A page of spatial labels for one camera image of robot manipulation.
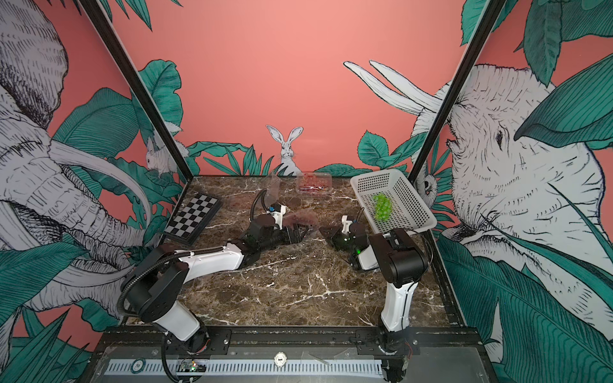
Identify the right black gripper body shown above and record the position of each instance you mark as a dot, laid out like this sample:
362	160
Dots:
342	241

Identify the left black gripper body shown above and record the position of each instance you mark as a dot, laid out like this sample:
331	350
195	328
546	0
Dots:
280	238

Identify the green grape bunch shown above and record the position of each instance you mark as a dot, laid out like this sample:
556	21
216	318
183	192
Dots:
383	207

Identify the white plastic perforated basket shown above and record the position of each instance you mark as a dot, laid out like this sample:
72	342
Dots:
410	212

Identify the red grape bunch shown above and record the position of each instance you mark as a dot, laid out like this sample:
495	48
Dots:
313	183

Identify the clear plastic clamshell container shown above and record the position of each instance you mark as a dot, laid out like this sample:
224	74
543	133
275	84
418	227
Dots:
326	176

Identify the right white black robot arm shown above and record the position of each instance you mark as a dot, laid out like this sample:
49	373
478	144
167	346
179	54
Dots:
402	264

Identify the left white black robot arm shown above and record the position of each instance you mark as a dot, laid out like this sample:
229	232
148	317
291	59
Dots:
150	292

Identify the black white checkerboard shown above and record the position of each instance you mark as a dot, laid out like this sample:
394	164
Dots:
188	223

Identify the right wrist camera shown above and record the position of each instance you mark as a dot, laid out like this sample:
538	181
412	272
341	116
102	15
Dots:
346	222

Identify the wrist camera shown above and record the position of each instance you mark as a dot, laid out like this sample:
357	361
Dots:
346	222
271	220

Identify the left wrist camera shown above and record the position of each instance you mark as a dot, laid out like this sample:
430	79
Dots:
271	220

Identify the black front mounting rail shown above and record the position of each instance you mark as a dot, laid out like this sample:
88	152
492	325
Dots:
218	340

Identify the white slotted cable duct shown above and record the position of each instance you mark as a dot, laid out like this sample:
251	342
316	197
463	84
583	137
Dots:
257	367

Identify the right black frame post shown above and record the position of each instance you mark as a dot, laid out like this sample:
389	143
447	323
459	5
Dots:
484	27

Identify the black frame post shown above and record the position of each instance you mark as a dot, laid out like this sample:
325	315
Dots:
484	27
99	19

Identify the left black frame post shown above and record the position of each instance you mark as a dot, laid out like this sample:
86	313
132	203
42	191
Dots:
99	19

